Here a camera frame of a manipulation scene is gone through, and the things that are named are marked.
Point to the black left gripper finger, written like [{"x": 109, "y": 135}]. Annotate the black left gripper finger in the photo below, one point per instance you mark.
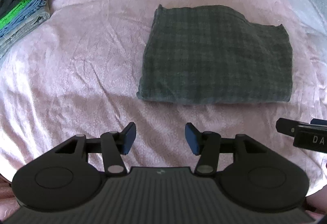
[
  {"x": 247, "y": 172},
  {"x": 73, "y": 172},
  {"x": 286, "y": 126}
]

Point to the dark green plaid garment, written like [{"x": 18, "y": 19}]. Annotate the dark green plaid garment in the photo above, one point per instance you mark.
[{"x": 213, "y": 55}]

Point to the pink bed blanket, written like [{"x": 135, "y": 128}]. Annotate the pink bed blanket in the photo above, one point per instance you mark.
[{"x": 79, "y": 73}]

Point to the light grey folded garment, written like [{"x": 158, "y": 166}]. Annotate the light grey folded garment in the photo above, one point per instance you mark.
[{"x": 25, "y": 27}]

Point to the blue folded garment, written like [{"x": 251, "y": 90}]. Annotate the blue folded garment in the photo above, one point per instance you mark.
[{"x": 27, "y": 11}]

